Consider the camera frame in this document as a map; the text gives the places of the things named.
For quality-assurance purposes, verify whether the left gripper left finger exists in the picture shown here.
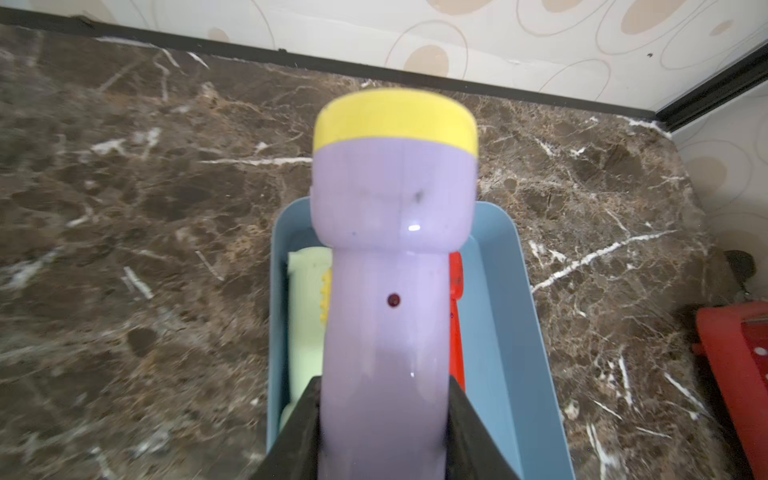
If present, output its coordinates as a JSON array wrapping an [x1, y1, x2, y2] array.
[[250, 376, 322, 480]]

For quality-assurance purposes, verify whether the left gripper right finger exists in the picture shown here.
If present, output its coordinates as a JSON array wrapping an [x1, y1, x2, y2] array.
[[445, 377, 520, 480]]

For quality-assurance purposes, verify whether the light green flashlight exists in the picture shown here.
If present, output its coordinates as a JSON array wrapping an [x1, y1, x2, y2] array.
[[279, 246, 332, 428]]

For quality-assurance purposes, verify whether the red flashlight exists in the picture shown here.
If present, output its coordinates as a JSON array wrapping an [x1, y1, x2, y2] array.
[[449, 252, 465, 390]]

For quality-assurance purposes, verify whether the purple flashlight yellow head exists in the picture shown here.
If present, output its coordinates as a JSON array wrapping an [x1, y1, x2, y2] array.
[[310, 89, 478, 479]]

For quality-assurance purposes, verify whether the blue plastic storage box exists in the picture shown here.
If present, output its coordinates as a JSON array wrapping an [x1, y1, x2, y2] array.
[[266, 198, 574, 479]]

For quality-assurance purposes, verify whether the red and silver toaster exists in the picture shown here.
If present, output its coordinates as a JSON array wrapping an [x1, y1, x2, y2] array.
[[692, 301, 767, 479]]

